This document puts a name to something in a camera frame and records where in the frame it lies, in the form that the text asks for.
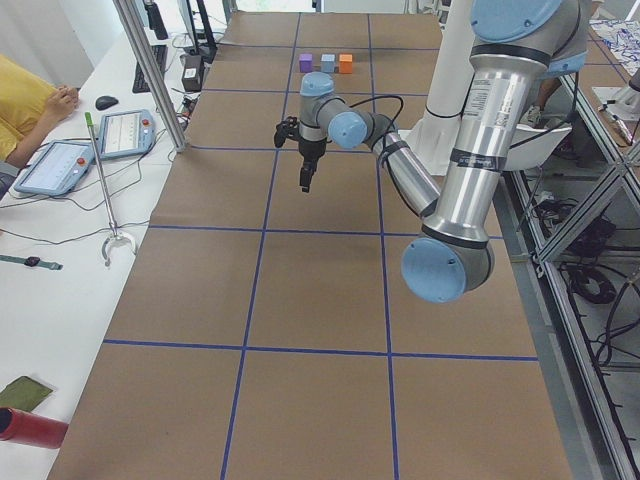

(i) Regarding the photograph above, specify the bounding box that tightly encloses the black keyboard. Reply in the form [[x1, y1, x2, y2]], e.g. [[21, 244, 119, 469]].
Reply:
[[131, 43, 169, 95]]

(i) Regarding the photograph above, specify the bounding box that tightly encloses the teach pendant tablet far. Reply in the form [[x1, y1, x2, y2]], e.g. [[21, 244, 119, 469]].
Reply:
[[98, 109, 156, 160]]

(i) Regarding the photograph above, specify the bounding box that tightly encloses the teal smart watch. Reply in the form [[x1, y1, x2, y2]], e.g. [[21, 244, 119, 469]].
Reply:
[[0, 254, 63, 271]]

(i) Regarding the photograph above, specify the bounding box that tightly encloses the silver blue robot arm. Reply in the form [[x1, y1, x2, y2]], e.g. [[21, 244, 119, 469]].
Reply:
[[282, 1, 591, 303]]

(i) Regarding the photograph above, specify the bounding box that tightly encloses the teach pendant tablet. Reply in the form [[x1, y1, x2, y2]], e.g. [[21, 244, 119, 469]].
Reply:
[[98, 109, 156, 160], [14, 141, 94, 196]]

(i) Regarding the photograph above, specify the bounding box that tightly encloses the black floor cable bundle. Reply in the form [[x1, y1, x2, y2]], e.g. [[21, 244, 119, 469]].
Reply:
[[557, 259, 621, 306]]

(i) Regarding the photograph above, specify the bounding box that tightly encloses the person in yellow shirt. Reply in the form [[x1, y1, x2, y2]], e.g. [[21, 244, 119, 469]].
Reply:
[[1, 55, 70, 169]]

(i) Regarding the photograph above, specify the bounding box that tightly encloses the orange foam block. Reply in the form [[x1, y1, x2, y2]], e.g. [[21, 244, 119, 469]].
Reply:
[[338, 53, 353, 74]]

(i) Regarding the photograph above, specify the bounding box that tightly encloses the light blue foam block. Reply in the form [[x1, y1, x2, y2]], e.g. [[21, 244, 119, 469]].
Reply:
[[320, 53, 336, 74]]

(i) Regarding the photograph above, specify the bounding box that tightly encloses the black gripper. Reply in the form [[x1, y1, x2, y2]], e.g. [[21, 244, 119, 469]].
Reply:
[[298, 139, 325, 193]]

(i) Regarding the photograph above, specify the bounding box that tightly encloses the reach grabber stick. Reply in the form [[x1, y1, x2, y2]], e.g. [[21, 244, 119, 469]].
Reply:
[[84, 112, 138, 267]]

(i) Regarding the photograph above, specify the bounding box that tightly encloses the teach pendant tablet near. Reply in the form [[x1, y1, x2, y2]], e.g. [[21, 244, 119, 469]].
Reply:
[[14, 141, 94, 196]]

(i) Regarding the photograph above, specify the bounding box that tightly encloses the black monitor stand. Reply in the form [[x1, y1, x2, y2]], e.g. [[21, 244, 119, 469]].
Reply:
[[186, 0, 218, 64]]

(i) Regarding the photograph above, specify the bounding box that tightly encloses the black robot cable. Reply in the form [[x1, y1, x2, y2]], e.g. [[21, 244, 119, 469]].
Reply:
[[344, 95, 576, 166]]

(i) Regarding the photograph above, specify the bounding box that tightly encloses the black power adapter box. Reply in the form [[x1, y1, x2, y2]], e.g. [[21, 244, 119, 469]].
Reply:
[[181, 55, 204, 92]]

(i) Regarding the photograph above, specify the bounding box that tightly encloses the red cylinder bottle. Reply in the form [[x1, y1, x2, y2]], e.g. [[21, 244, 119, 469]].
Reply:
[[1, 407, 69, 449]]

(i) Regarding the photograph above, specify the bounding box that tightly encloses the person's hand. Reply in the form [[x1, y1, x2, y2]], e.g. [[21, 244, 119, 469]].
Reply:
[[43, 86, 79, 121]]

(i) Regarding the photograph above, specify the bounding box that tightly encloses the black computer mouse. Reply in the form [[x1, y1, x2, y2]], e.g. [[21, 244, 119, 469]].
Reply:
[[95, 95, 119, 111]]

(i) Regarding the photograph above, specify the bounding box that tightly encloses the purple foam block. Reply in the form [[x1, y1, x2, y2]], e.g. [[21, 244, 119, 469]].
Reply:
[[298, 52, 314, 73]]

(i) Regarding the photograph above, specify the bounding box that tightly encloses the aluminium frame post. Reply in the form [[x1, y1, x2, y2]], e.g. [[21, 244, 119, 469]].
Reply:
[[113, 0, 186, 153]]

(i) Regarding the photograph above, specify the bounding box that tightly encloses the aluminium frame rack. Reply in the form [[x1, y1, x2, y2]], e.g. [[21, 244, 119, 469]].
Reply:
[[507, 65, 639, 479]]

